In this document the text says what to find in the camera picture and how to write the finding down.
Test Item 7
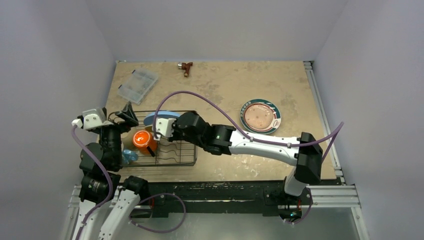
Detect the light blue plate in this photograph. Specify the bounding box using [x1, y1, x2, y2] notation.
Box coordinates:
[143, 110, 181, 126]

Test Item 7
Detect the blue butterfly mug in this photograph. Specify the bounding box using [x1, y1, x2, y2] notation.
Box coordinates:
[122, 149, 139, 165]

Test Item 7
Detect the orange mug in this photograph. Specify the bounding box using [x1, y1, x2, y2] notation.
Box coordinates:
[132, 130, 158, 157]

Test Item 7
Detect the green rim white plate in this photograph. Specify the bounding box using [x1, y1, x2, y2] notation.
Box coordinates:
[240, 98, 282, 135]

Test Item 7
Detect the amber glass plate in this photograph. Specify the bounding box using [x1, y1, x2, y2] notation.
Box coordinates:
[243, 103, 274, 132]

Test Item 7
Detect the white bowl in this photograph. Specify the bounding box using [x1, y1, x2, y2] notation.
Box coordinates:
[121, 129, 137, 151]

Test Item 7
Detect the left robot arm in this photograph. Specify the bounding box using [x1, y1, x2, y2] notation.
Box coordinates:
[71, 102, 151, 240]

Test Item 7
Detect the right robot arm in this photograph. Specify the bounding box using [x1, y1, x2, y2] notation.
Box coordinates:
[160, 111, 323, 204]

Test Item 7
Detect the clear plastic organizer box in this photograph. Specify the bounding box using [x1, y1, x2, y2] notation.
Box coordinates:
[117, 67, 159, 105]

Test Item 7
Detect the brown metal fitting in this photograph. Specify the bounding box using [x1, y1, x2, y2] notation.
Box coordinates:
[177, 62, 193, 78]

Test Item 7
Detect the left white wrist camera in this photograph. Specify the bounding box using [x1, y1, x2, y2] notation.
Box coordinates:
[71, 107, 113, 131]

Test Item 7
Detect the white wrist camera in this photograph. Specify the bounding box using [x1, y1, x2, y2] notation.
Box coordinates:
[153, 118, 177, 141]
[71, 107, 113, 131]

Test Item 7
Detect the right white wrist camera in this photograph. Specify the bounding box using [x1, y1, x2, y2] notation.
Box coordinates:
[153, 118, 177, 141]

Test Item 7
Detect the black wire dish rack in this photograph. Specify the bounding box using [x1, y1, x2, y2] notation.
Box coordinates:
[123, 110, 197, 168]

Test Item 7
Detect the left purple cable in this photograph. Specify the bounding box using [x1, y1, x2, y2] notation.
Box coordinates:
[71, 124, 114, 240]

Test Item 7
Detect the black base mount frame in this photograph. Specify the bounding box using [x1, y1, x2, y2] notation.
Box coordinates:
[136, 180, 313, 224]

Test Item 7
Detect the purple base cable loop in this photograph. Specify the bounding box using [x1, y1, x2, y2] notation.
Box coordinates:
[128, 193, 186, 234]

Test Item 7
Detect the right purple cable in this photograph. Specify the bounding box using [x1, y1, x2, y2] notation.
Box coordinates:
[152, 90, 345, 225]

